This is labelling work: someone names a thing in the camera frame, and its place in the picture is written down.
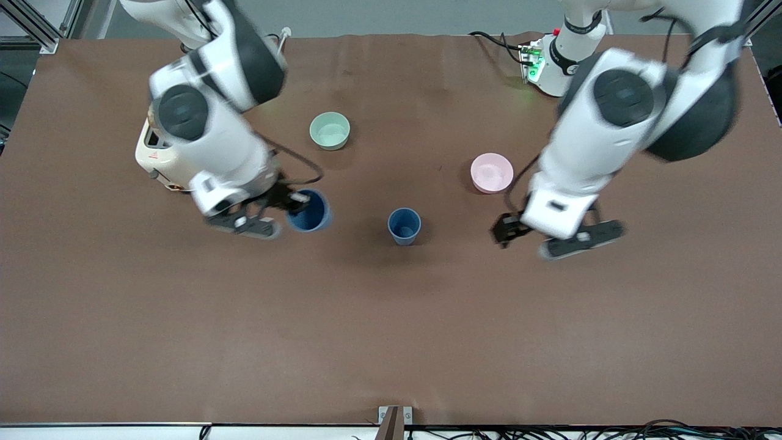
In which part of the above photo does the blue plastic cup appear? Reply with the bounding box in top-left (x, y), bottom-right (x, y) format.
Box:
top-left (387, 207), bottom-right (423, 247)
top-left (286, 188), bottom-right (334, 233)

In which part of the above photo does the pale pink bowl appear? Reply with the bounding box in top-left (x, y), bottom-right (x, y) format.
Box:
top-left (470, 152), bottom-right (514, 194)

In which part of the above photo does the mint green bowl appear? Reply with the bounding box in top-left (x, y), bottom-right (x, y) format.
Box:
top-left (309, 111), bottom-right (351, 151)

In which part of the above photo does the cream white toaster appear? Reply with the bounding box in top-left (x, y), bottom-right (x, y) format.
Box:
top-left (134, 116), bottom-right (195, 194)

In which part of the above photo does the brown table cover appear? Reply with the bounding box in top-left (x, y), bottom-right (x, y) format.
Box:
top-left (0, 32), bottom-right (782, 427)

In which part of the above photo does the arm base plate green light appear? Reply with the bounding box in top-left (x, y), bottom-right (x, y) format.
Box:
top-left (518, 38), bottom-right (546, 84)

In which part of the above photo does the black arm base cable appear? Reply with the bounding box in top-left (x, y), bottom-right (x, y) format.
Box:
top-left (469, 31), bottom-right (527, 65)

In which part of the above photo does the grey metal bracket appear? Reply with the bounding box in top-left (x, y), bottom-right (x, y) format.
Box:
top-left (378, 405), bottom-right (414, 440)

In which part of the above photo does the black cable bundle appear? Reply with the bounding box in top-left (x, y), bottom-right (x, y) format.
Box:
top-left (406, 419), bottom-right (782, 440)

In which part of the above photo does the aluminium frame profile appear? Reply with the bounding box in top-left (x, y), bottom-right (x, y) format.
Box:
top-left (742, 0), bottom-right (782, 46)
top-left (0, 0), bottom-right (84, 54)

